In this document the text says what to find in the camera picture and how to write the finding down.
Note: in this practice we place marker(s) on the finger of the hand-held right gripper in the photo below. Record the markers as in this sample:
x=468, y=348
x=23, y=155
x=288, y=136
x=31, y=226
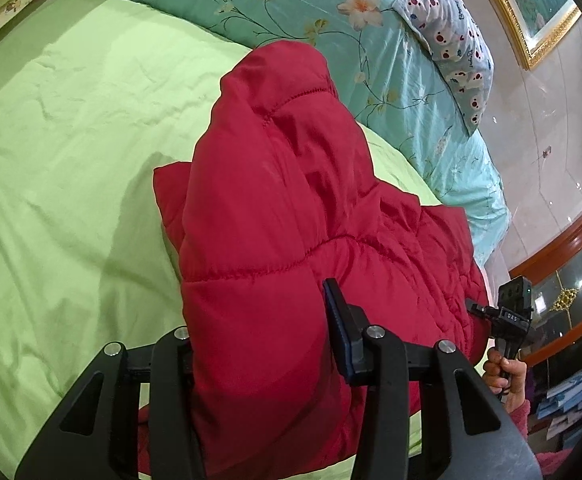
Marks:
x=481, y=309

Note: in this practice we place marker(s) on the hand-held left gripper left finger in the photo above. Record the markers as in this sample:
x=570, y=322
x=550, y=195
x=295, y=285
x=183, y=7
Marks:
x=171, y=365

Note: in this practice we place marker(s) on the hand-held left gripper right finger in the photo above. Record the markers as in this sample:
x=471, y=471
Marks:
x=343, y=340

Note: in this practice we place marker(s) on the red quilted jacket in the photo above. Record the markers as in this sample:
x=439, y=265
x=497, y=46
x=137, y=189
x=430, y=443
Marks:
x=281, y=210

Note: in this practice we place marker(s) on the person's right forearm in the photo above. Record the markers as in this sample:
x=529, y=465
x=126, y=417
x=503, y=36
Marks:
x=526, y=425

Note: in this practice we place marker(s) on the person's right hand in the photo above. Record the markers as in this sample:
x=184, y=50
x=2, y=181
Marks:
x=516, y=377

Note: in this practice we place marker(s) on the wooden glass cabinet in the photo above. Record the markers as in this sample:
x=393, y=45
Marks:
x=576, y=280

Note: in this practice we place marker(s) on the stack of blue books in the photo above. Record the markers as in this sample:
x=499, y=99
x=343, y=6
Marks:
x=568, y=400

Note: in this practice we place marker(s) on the light green bed sheet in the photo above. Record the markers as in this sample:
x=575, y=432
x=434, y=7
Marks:
x=71, y=160

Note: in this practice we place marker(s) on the white spotted pillow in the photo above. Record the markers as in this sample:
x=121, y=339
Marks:
x=446, y=35

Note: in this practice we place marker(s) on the gold framed picture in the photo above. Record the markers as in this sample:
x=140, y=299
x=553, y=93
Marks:
x=531, y=5

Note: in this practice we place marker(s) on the teal floral quilt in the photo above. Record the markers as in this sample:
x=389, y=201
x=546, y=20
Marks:
x=281, y=5

